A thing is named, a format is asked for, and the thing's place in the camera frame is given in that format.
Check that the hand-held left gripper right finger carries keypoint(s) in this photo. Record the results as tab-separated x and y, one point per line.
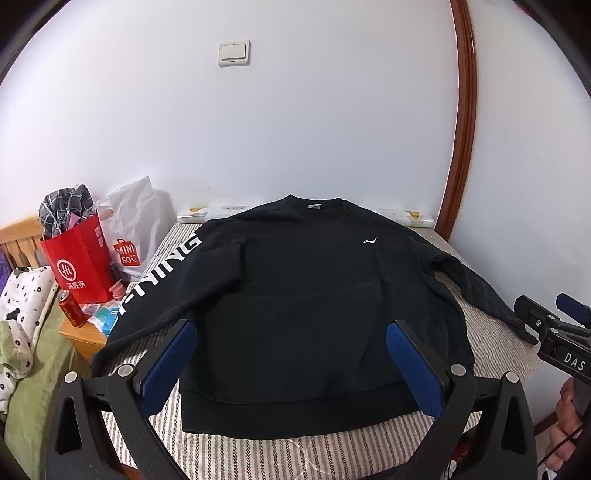
415	369

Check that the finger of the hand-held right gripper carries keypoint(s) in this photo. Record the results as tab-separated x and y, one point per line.
572	307
533	314

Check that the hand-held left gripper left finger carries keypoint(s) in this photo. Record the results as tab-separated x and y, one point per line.
165	364

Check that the black sweatshirt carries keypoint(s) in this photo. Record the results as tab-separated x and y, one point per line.
300	300

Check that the person's right hand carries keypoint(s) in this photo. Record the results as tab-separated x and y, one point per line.
570	415

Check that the striped mattress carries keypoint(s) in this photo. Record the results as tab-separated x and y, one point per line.
489	341

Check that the blue box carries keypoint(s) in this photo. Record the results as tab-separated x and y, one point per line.
106	319

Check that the wooden nightstand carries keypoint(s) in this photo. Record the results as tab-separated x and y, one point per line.
85	342

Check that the pink small container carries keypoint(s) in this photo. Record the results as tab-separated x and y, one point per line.
117	290

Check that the white printed packet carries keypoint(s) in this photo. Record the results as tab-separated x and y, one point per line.
92	308

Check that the black small bottle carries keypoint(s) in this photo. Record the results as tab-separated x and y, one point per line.
114	274

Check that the red drink can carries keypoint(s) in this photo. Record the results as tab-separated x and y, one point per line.
71	310

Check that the green bedsheet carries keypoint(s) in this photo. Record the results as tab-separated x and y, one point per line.
41	383

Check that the red paper bag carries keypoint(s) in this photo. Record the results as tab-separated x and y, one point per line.
78	261

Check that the white plastic bag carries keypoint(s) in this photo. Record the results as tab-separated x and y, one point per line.
134	217

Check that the white floral pillow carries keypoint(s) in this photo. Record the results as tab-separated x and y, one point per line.
25	300

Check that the white printed bolster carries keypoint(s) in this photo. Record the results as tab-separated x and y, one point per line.
207	213

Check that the grey plaid cloth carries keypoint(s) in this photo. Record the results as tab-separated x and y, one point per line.
64	205

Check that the wooden headboard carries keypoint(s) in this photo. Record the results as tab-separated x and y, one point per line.
21	242

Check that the wooden door frame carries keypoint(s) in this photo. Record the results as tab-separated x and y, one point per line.
466	115

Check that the white light switch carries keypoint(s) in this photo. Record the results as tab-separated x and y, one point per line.
234	53

